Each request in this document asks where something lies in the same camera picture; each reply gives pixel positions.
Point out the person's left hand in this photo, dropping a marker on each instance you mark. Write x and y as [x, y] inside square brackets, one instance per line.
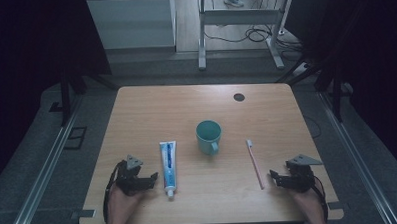
[121, 208]

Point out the grey tape strip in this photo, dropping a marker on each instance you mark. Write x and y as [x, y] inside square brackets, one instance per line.
[84, 214]
[335, 205]

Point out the person's right hand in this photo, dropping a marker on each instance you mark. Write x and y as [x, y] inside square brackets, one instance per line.
[311, 203]

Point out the pink toothbrush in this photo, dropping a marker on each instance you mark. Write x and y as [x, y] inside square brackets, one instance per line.
[255, 163]

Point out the black metal stand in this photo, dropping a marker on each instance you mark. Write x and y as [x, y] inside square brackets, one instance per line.
[336, 100]
[65, 103]

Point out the white and blue toothpaste tube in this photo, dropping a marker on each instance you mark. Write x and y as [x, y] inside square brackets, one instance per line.
[168, 166]

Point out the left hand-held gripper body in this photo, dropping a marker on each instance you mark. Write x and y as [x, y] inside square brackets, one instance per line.
[130, 181]

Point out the white power strip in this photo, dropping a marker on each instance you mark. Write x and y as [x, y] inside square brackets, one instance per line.
[303, 68]

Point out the teal cup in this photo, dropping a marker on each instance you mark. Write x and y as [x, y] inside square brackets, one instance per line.
[207, 143]

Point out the metal floor rail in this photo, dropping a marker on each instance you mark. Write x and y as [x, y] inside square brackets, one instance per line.
[43, 179]
[362, 168]

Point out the white wall panel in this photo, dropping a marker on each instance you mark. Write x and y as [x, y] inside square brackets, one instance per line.
[130, 24]

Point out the dark curtain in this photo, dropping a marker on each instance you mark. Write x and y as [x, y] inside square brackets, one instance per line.
[27, 48]
[374, 52]

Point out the white metal desk frame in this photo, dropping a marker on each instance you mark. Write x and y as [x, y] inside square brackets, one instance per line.
[239, 16]

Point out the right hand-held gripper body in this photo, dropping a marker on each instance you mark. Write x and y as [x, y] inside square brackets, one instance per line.
[300, 178]

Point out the dark round table grommet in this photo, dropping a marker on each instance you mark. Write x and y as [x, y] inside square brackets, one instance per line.
[239, 97]

